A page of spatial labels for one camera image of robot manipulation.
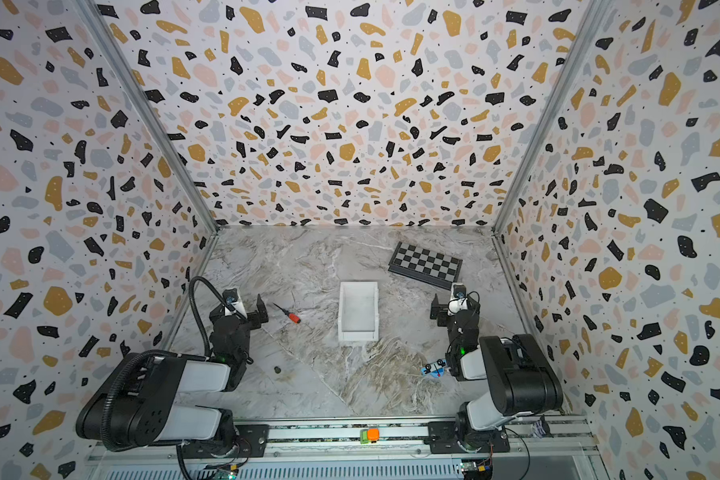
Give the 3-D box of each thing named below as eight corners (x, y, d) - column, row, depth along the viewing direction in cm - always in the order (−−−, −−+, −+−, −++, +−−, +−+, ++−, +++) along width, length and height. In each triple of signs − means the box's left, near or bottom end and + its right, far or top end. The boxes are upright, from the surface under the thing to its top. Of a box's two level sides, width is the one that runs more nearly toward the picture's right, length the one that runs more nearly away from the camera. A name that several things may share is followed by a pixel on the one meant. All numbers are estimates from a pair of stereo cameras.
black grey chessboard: (388, 270, 112) (388, 263, 108) (398, 248, 119) (399, 240, 116) (454, 291, 106) (456, 285, 103) (460, 266, 114) (463, 259, 110)
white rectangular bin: (338, 344, 92) (336, 333, 87) (343, 294, 104) (341, 282, 99) (378, 344, 93) (378, 333, 87) (378, 294, 104) (378, 282, 99)
